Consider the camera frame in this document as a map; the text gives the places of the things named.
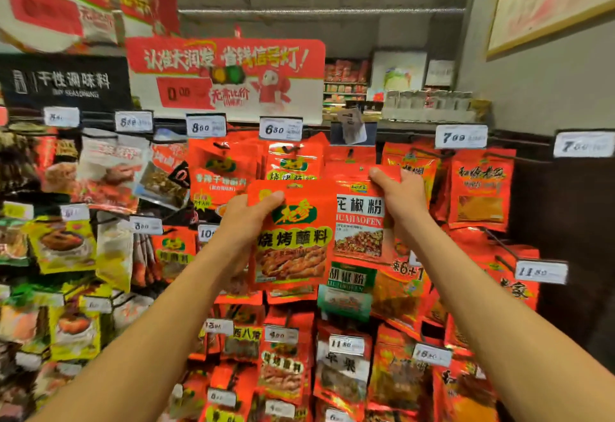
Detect person's right hand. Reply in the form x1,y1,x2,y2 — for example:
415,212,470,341
369,167,431,245

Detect pale white packet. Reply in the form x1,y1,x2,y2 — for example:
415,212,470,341
94,220,136,293

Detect distant shelf goods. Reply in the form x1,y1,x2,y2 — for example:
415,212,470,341
325,56,491,125

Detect red white promotion sign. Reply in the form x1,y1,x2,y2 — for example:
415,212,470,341
126,37,328,128

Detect yellow green packet bowl picture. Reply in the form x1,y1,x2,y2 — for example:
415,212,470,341
24,220,97,274

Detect person's right forearm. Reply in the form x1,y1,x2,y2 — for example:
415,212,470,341
394,225,615,422

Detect metal ceiling rail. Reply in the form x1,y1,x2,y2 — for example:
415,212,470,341
179,8,467,22

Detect clear packet with red label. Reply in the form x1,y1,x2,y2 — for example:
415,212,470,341
135,133,190,211

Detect small white sign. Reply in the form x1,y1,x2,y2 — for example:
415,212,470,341
425,60,455,88

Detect red packet with dish picture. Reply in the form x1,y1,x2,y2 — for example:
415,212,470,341
37,133,80,195

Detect red Sichuan pepper powder packet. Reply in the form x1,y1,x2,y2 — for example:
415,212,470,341
331,175,388,264

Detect white picture poster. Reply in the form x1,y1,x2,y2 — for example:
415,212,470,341
370,50,429,101

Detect rows of hanging red packets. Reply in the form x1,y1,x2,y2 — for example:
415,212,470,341
154,129,544,422

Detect black category sign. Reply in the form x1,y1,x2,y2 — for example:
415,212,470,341
0,54,134,113

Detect person's left forearm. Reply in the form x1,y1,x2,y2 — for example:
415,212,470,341
29,258,246,422

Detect person's left hand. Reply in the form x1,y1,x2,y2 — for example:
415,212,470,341
213,191,286,279

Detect hanging display of seasoning packets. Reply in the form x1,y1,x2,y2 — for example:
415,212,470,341
0,104,615,422

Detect white red-print sauce packet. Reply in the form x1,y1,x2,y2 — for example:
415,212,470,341
77,133,155,215

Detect green white-label packet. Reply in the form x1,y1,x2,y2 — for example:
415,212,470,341
317,258,378,322

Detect assorted green brown packets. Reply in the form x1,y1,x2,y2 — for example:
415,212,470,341
0,119,126,422

